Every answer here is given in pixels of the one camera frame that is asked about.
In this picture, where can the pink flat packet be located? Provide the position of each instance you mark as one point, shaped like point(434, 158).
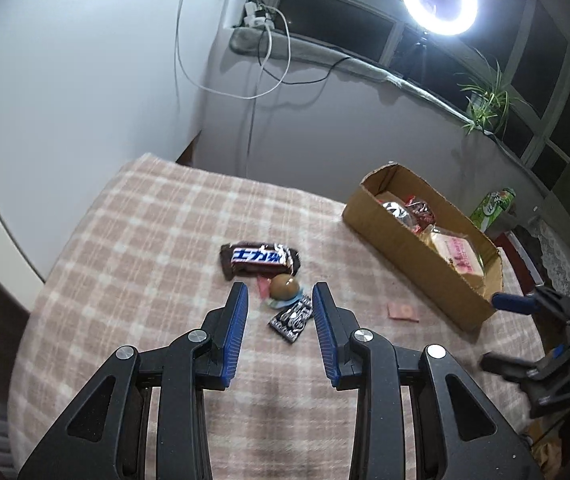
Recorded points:
point(403, 312)

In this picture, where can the brown chocolate bar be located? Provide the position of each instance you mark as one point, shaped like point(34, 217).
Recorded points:
point(257, 259)

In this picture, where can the pink checked blanket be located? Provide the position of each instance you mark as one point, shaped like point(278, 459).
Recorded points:
point(140, 240)

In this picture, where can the brown round snack packet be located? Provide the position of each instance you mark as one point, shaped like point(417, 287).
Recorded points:
point(285, 286)

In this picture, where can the silver foil snack packet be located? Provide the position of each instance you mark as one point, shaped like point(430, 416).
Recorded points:
point(396, 210)

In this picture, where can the window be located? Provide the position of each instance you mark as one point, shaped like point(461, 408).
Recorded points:
point(345, 15)

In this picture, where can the red snack packet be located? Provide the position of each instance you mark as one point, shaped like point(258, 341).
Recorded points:
point(421, 212)

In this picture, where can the potted green plant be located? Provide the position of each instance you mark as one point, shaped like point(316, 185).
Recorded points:
point(490, 97)

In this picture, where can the white power strip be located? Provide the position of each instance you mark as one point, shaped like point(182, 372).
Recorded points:
point(257, 15)

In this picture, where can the white lace cloth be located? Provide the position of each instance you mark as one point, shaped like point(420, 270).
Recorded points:
point(557, 255)

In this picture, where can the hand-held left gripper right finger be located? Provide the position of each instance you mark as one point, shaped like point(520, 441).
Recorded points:
point(324, 335)

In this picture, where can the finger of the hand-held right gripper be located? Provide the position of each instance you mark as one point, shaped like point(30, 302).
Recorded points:
point(512, 302)
point(507, 366)

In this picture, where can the cardboard box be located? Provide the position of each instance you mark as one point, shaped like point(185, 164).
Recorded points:
point(415, 265)

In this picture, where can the black and white candy packet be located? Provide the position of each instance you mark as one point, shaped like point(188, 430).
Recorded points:
point(292, 320)

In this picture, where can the black light tripod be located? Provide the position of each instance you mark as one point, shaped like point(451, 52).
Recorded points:
point(417, 55)

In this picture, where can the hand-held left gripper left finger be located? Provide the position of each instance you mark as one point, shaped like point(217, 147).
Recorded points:
point(235, 332)

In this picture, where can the sliced bread packet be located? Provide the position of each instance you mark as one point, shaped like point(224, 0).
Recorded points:
point(460, 257)

